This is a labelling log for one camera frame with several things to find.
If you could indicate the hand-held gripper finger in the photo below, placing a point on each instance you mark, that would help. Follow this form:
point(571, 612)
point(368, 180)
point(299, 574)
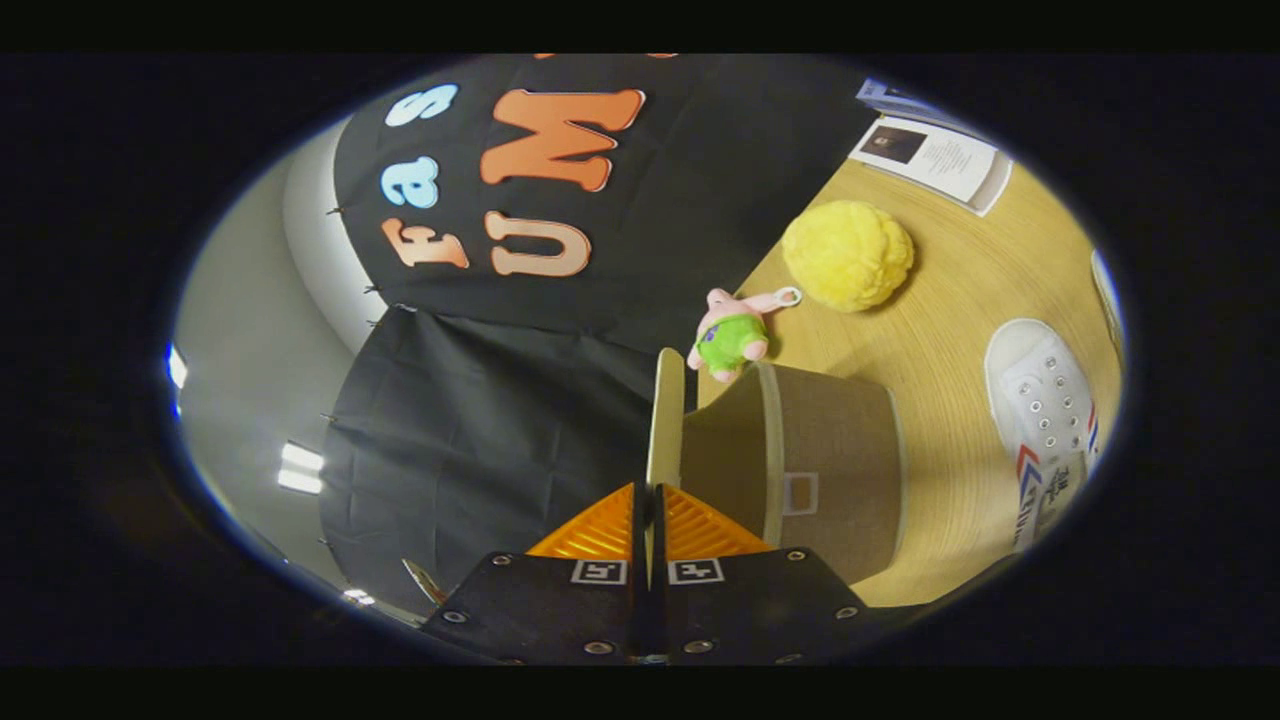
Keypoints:
point(640, 610)
point(661, 610)

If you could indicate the beige storage box lid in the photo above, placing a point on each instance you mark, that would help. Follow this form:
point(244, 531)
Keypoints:
point(667, 420)

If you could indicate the brown fabric storage box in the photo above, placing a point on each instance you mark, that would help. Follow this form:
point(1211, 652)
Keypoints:
point(840, 460)

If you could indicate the white striped shoe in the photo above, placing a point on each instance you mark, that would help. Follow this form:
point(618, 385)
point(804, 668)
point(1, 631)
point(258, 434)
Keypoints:
point(1108, 295)
point(1040, 400)

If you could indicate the black backdrop cloth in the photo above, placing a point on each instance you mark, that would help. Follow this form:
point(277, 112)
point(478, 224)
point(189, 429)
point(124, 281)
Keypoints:
point(480, 430)

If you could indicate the pink green plush toy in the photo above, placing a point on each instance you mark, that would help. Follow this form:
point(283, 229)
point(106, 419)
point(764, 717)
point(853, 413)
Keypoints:
point(735, 340)

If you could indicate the ceiling light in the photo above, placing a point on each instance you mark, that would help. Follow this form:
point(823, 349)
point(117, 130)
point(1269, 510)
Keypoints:
point(300, 468)
point(177, 366)

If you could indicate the yellow plush ball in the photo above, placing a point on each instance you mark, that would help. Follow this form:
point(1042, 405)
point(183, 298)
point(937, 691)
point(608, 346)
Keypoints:
point(848, 255)

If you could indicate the white book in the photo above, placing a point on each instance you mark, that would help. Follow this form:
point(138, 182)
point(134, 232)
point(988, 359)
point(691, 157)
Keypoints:
point(940, 160)

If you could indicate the blue book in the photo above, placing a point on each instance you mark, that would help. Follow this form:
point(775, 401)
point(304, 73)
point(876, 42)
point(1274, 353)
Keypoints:
point(895, 98)

